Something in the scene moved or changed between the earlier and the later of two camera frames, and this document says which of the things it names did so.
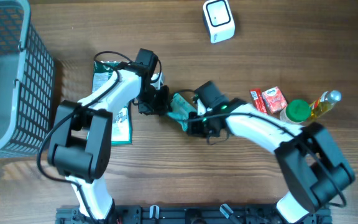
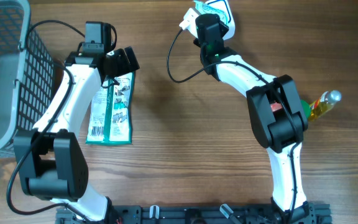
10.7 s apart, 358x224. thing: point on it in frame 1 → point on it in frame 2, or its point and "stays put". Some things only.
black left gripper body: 155,102 → 122,65
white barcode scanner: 219,20 stays put
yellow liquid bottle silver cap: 324,102 stays put
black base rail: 189,214 stays put
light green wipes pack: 180,109 → 215,7
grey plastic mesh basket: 17,80 stays put
